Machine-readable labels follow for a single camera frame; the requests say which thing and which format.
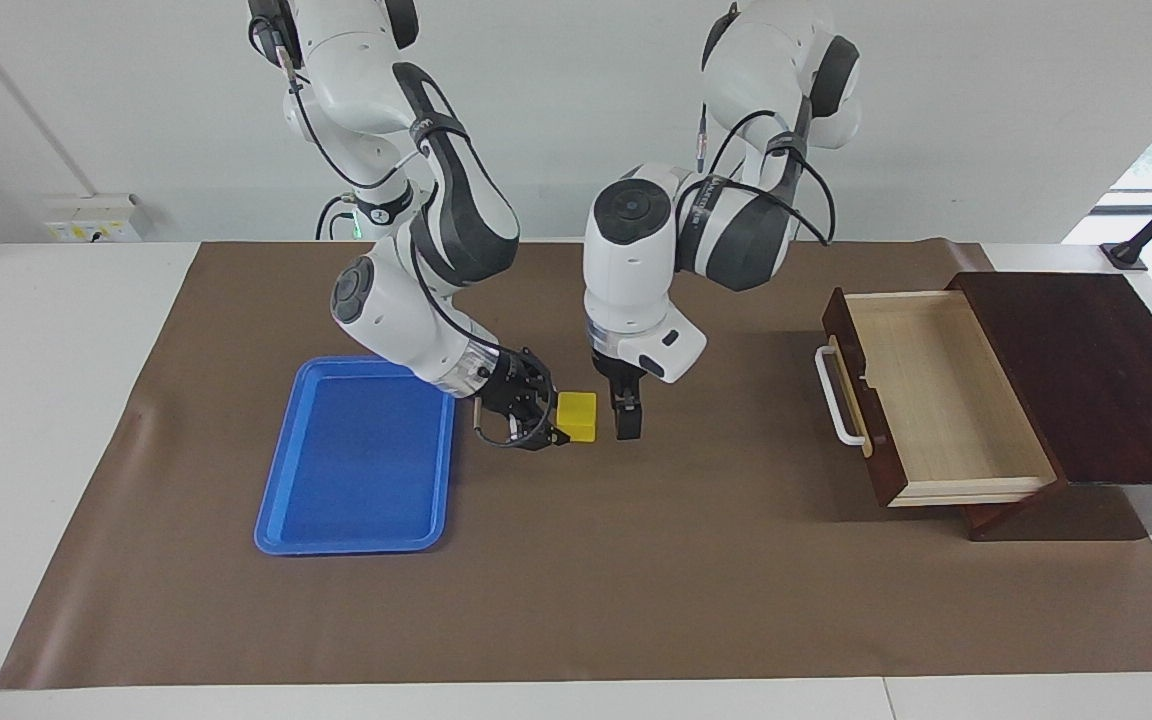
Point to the white wall outlet box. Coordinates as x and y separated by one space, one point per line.
91 220

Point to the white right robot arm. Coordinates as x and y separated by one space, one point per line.
386 300

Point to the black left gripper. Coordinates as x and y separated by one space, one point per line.
621 380

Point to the brown paper table mat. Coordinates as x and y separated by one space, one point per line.
636 580

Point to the dark wooden cabinet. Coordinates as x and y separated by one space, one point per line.
1096 370

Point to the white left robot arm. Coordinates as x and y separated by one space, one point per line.
636 260

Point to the blue plastic tray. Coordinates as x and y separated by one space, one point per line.
356 470

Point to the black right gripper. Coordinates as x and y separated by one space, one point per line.
508 385

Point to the wooden drawer with dark front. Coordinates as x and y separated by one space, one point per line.
946 390

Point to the yellow block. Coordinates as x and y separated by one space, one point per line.
577 415

